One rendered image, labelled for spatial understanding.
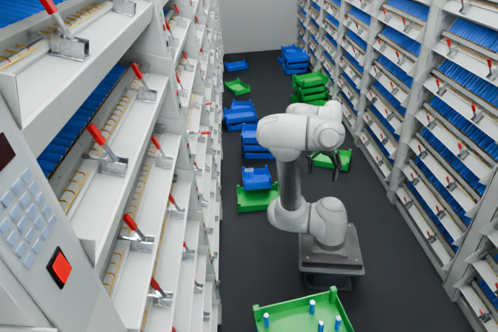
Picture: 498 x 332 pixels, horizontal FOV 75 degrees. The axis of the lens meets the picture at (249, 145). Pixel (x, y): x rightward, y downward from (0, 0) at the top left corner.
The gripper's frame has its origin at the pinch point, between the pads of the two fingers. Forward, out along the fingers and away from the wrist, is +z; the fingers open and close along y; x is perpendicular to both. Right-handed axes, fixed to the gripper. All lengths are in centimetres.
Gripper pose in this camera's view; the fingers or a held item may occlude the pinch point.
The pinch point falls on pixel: (321, 175)
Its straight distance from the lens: 164.8
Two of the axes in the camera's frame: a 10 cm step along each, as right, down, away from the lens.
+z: -2.4, 9.2, -3.3
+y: 9.3, 3.1, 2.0
